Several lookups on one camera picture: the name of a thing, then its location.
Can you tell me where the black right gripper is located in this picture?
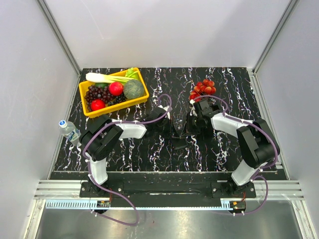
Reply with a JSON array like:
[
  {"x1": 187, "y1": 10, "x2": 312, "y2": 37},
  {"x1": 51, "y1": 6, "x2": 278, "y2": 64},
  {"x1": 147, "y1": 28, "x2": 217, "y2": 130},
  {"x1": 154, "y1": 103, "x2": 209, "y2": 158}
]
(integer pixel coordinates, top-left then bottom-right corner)
[{"x1": 181, "y1": 114, "x2": 203, "y2": 137}]

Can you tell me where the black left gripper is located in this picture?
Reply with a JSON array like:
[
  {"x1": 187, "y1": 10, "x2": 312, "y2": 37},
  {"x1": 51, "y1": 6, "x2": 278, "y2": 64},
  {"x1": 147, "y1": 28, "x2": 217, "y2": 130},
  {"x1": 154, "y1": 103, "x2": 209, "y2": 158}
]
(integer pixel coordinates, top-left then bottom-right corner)
[{"x1": 155, "y1": 117, "x2": 179, "y2": 139}]

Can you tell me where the black leather card holder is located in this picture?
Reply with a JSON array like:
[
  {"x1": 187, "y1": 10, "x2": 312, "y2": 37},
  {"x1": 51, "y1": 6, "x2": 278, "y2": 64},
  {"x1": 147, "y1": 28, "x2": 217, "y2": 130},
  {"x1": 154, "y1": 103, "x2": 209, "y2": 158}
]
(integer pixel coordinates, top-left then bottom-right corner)
[{"x1": 171, "y1": 137, "x2": 187, "y2": 150}]

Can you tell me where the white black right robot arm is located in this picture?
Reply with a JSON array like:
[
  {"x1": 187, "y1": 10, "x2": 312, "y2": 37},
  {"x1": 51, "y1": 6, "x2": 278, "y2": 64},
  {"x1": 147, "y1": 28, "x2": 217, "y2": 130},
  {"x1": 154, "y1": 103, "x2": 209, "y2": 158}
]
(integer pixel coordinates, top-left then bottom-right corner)
[{"x1": 182, "y1": 98, "x2": 280, "y2": 197}]

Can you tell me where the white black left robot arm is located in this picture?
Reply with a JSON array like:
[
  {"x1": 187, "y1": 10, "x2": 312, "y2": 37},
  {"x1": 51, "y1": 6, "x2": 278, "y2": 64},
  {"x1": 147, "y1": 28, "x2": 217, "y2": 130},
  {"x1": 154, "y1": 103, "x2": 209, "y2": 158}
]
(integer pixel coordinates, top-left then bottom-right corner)
[{"x1": 80, "y1": 106, "x2": 172, "y2": 197}]

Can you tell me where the green melon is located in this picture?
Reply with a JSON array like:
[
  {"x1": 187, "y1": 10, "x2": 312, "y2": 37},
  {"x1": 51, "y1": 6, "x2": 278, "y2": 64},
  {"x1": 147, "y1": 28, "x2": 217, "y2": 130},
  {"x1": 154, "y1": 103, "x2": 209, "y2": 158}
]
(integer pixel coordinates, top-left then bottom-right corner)
[{"x1": 123, "y1": 80, "x2": 145, "y2": 100}]

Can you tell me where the red artificial berry bunch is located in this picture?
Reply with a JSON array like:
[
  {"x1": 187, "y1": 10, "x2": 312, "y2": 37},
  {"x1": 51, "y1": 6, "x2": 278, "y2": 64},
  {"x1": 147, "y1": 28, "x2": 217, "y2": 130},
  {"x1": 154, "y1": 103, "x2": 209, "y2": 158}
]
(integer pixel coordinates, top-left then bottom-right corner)
[{"x1": 189, "y1": 79, "x2": 216, "y2": 100}]

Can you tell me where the red apple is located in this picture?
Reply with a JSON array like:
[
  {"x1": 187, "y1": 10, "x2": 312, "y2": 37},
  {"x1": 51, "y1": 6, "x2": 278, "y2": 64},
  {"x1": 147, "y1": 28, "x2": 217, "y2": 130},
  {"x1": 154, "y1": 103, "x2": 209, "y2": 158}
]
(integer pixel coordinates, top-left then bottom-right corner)
[{"x1": 109, "y1": 82, "x2": 124, "y2": 96}]

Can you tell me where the white green leek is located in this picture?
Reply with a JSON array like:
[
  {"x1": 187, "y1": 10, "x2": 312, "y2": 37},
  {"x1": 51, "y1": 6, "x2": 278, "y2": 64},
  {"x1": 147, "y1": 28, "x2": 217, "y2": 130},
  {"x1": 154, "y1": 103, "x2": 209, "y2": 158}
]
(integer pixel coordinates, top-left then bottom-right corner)
[{"x1": 86, "y1": 68, "x2": 139, "y2": 84}]

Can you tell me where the red tomato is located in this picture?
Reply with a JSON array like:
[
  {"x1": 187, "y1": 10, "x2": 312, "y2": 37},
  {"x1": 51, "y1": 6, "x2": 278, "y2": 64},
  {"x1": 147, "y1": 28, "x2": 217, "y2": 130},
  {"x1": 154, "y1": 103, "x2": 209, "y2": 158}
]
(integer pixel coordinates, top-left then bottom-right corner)
[{"x1": 90, "y1": 99, "x2": 105, "y2": 111}]

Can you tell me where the dark purple grape bunch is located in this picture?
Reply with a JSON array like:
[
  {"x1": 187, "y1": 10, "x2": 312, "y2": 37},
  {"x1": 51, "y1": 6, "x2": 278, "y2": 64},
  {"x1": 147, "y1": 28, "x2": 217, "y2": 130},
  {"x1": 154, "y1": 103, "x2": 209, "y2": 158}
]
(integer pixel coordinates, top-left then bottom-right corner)
[{"x1": 84, "y1": 85, "x2": 127, "y2": 107}]

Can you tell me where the yellow plastic tray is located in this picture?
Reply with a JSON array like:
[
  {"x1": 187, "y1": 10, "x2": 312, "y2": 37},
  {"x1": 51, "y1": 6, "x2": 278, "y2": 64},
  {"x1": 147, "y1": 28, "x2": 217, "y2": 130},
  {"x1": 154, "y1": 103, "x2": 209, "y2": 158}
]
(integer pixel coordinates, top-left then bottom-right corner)
[{"x1": 79, "y1": 68, "x2": 149, "y2": 118}]

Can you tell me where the plastic water bottle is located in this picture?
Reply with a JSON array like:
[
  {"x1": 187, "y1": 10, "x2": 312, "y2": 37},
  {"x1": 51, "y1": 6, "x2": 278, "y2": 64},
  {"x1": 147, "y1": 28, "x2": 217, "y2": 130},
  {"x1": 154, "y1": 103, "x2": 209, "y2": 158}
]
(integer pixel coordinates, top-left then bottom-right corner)
[{"x1": 59, "y1": 120, "x2": 81, "y2": 146}]

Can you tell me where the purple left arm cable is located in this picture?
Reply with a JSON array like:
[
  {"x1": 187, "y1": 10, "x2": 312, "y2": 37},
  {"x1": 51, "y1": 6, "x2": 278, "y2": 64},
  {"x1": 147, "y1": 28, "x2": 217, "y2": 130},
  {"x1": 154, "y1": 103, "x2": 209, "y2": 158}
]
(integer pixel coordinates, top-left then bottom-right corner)
[{"x1": 82, "y1": 94, "x2": 173, "y2": 227}]

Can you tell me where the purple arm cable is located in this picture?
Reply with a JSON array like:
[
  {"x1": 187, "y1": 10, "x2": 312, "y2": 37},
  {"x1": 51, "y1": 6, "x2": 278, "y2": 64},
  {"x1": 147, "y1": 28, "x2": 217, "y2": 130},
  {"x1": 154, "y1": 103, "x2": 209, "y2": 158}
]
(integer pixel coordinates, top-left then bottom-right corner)
[
  {"x1": 82, "y1": 94, "x2": 173, "y2": 227},
  {"x1": 190, "y1": 95, "x2": 280, "y2": 217}
]

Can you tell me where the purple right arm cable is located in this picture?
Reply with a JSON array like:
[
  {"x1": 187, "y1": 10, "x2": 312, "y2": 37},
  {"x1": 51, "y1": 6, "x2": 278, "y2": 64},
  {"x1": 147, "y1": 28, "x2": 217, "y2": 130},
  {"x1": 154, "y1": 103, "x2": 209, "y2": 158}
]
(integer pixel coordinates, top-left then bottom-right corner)
[{"x1": 190, "y1": 95, "x2": 280, "y2": 217}]

